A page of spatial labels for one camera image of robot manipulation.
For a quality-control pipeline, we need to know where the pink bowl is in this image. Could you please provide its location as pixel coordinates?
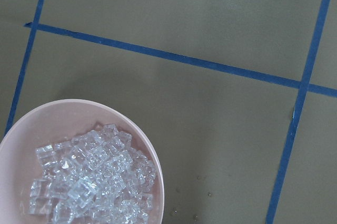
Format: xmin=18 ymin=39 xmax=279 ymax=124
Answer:
xmin=1 ymin=99 xmax=164 ymax=223

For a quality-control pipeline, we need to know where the clear ice cubes pile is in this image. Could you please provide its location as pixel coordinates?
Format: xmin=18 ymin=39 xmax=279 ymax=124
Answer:
xmin=28 ymin=124 xmax=157 ymax=223

